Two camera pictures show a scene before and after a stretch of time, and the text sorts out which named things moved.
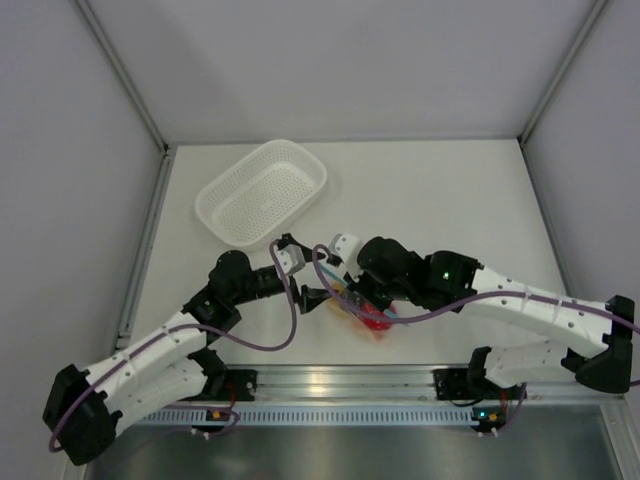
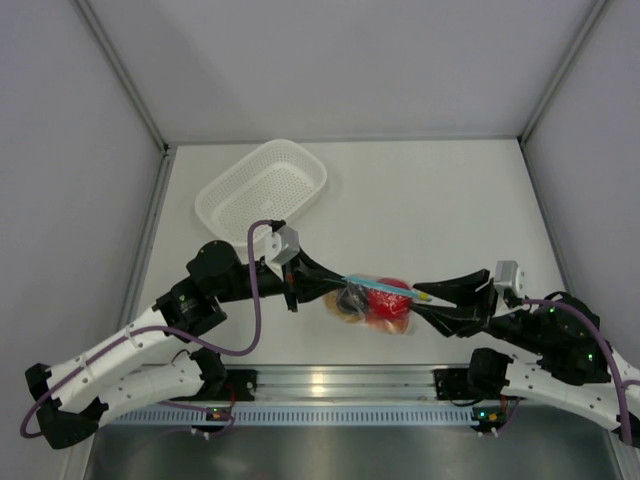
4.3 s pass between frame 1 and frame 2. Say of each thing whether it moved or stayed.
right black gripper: moved
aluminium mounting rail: stayed
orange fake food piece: stayed
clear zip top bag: moved
